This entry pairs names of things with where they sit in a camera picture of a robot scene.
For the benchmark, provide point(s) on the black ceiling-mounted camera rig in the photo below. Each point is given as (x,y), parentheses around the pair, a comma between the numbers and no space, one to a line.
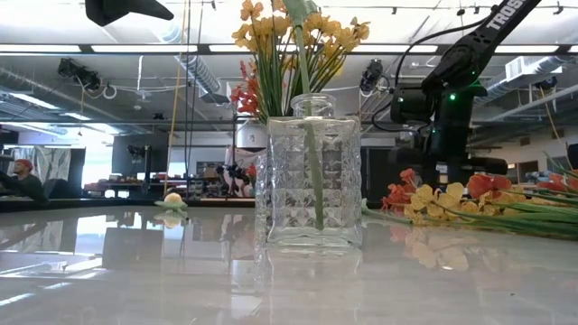
(79,72)
(372,74)

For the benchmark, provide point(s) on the long ceiling light panel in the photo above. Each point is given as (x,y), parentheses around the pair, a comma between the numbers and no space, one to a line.
(40,48)
(406,48)
(144,48)
(528,49)

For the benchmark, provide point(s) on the leaf-patterned curtain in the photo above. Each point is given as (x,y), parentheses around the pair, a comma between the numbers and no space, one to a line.
(54,167)

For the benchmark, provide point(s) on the person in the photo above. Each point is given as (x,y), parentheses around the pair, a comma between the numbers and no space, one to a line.
(27,185)

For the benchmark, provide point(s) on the white cylindrical tank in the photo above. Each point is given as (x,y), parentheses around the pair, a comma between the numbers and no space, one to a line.
(248,137)

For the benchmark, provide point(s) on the square cut-glass vase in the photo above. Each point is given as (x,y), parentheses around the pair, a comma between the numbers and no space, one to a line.
(289,180)

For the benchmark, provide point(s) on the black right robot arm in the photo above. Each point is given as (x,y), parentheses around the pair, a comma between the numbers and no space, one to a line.
(474,40)

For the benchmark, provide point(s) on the diamond-cut round glass vase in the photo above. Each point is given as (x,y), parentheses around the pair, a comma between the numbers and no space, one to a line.
(261,198)

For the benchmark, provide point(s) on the black cabinet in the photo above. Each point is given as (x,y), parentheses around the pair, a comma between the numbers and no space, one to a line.
(379,180)

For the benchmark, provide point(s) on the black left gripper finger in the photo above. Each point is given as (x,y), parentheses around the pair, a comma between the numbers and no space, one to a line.
(113,11)

